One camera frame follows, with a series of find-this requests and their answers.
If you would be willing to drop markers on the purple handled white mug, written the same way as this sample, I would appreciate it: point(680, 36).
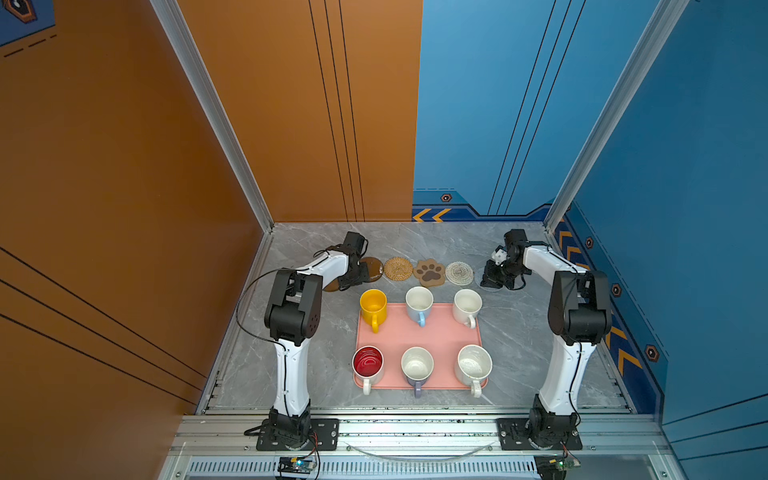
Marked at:
point(417, 365)

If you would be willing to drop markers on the aluminium front rail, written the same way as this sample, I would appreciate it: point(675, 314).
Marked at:
point(421, 444)

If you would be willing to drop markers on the cork paw print coaster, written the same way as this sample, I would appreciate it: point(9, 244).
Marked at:
point(429, 273)

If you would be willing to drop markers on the multicolour woven round coaster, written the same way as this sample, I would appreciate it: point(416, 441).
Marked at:
point(459, 273)

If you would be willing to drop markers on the aluminium corner post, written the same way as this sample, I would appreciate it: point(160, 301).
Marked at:
point(652, 40)
point(176, 29)

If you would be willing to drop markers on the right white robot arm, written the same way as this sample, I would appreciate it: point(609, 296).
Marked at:
point(579, 317)

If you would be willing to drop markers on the white mug back right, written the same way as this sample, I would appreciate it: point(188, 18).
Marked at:
point(467, 304)

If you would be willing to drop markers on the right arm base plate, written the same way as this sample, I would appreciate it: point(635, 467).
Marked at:
point(551, 433)

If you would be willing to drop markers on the glossy round wooden coaster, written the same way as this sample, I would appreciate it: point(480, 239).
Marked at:
point(371, 269)

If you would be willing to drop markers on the light blue mug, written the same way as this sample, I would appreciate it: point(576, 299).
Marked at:
point(419, 302)

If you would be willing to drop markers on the pink rectangular tray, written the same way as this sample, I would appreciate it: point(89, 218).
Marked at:
point(442, 336)

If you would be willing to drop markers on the woven rattan round coaster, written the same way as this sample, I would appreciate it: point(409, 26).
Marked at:
point(398, 269)

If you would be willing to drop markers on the circuit board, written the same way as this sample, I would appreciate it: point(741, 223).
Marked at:
point(555, 468)
point(295, 467)

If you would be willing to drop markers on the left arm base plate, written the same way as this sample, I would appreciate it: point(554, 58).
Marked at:
point(323, 434)

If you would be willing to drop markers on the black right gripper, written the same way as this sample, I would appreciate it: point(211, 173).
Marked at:
point(490, 280)

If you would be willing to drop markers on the matte round wooden coaster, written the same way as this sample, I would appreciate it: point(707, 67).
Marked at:
point(333, 286)

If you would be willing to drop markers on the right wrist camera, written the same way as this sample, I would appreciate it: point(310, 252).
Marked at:
point(499, 256)

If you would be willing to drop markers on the aluminium corner post right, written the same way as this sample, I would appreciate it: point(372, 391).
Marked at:
point(652, 40)

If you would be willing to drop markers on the red inside white mug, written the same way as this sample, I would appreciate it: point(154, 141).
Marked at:
point(368, 367)

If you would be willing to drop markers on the left circuit board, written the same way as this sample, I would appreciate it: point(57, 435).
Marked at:
point(295, 467)

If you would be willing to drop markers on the white mug front right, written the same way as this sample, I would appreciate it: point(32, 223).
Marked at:
point(473, 366)

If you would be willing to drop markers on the right circuit board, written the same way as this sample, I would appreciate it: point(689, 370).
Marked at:
point(555, 468)

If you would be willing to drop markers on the aluminium corner post left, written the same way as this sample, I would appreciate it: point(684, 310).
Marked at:
point(176, 29)

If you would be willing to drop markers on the yellow mug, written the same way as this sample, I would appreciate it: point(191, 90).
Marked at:
point(373, 308)

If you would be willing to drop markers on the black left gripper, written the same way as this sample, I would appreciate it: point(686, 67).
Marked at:
point(363, 277)

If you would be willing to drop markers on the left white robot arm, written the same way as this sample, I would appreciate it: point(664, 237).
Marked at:
point(292, 317)

